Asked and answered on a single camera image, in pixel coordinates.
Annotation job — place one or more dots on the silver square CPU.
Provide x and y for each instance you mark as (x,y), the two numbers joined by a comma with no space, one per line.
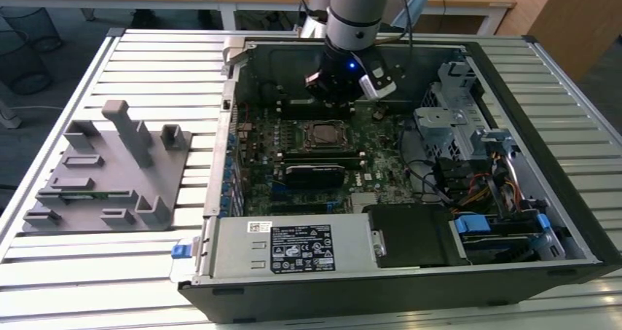
(327,134)

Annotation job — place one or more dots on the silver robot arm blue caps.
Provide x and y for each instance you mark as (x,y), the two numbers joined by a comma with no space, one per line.
(353,24)

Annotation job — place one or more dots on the CPU socket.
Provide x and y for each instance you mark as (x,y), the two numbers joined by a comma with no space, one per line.
(305,148)

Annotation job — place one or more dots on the black RAM slot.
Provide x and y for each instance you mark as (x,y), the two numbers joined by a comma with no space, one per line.
(321,163)
(321,156)
(287,107)
(311,114)

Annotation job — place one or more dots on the round silver coin battery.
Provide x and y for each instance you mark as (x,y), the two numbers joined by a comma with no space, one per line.
(379,114)

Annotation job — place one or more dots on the silver metal drive cage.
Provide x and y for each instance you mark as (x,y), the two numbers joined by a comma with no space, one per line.
(437,126)

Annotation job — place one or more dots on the green motherboard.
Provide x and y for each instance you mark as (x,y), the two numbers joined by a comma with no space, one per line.
(383,166)

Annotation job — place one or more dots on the small black graphics card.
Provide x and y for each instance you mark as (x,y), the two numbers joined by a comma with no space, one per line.
(315,177)

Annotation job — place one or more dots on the blue card retention clip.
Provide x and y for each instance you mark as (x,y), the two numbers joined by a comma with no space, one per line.
(228,160)
(232,139)
(226,187)
(224,201)

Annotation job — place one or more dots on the silver chipset heatsink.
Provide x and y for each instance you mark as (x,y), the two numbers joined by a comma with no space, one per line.
(365,200)

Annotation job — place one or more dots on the hard disk in blue carrier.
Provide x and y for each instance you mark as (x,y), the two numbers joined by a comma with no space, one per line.
(474,224)

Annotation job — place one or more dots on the silver power supply unit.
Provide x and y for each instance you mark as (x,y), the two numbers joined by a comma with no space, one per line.
(232,240)

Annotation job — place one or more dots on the wooden cabinet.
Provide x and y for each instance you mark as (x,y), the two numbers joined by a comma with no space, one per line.
(573,24)

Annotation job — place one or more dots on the grey plastic parts rack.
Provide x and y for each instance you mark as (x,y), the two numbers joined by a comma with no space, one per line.
(111,184)

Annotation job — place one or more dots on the blue release latch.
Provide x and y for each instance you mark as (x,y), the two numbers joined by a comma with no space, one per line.
(179,252)

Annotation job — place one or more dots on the green RAM stick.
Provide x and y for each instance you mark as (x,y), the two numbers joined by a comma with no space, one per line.
(104,195)

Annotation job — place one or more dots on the black open PC case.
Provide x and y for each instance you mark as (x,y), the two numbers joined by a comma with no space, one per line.
(341,297)

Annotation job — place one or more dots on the black mesh waste bin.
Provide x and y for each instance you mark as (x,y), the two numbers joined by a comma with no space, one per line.
(36,26)
(22,67)

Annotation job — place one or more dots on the white stand foot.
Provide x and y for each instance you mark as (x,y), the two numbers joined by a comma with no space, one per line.
(10,120)

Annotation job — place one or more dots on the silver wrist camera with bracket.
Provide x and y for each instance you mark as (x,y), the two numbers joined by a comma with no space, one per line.
(377,86)

